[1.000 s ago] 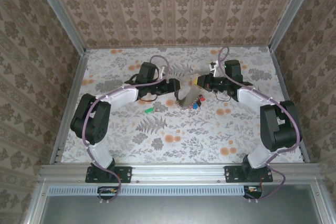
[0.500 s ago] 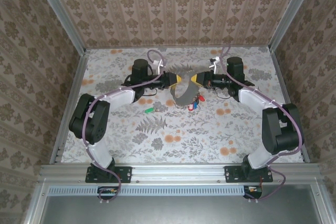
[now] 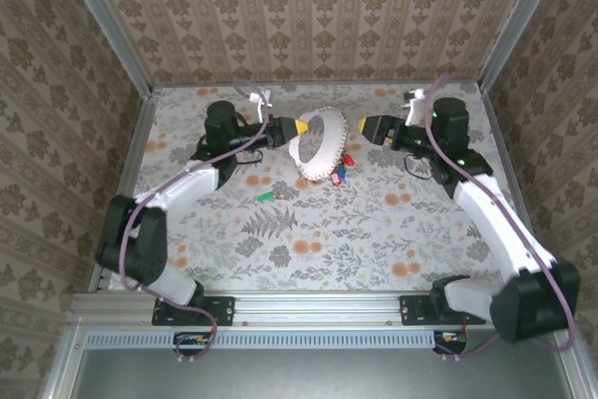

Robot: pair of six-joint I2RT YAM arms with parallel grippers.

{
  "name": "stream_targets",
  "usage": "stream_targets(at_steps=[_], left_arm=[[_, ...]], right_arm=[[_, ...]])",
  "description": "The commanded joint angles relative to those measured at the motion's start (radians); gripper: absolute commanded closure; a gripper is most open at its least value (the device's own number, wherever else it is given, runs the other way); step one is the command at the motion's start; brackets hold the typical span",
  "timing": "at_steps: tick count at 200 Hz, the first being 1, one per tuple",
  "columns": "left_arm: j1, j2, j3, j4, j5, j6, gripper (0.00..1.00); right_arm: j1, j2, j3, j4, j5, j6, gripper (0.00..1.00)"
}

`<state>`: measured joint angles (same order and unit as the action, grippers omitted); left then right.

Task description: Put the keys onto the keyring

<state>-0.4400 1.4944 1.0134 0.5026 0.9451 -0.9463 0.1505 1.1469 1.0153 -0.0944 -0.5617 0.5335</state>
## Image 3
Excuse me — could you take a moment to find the floral fabric pouch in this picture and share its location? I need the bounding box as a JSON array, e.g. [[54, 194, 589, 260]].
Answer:
[[287, 107, 350, 184]]

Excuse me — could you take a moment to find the grey metal sheet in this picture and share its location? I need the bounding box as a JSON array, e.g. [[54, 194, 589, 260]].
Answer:
[[74, 347, 574, 399]]

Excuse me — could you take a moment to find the aluminium table edge rail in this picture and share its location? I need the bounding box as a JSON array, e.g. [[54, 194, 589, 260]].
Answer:
[[479, 83, 522, 216], [89, 88, 160, 295]]

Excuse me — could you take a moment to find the aluminium frame post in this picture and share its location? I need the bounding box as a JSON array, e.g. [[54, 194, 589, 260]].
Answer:
[[478, 0, 569, 92], [53, 0, 156, 97]]

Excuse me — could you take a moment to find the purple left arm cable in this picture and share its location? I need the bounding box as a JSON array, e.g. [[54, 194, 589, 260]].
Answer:
[[119, 82, 274, 363]]

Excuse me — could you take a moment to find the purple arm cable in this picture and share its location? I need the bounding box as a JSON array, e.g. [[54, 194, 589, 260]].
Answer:
[[422, 74, 577, 363], [119, 82, 274, 363]]

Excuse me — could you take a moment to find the wide aluminium mounting rail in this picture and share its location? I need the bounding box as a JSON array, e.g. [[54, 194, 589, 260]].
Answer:
[[69, 290, 499, 327]]

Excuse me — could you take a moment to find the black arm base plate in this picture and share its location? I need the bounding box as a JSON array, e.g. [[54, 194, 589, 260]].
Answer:
[[399, 294, 487, 326], [151, 294, 235, 327]]

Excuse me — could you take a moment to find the grey slotted cable duct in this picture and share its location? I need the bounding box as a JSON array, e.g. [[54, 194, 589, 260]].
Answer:
[[86, 329, 438, 350]]

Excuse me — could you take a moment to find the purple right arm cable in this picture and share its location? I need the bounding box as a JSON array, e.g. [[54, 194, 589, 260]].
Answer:
[[422, 74, 577, 363]]

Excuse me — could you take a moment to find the aluminium frame rail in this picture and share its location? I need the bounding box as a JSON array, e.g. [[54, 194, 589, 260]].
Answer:
[[558, 335, 598, 399], [42, 323, 90, 399]]

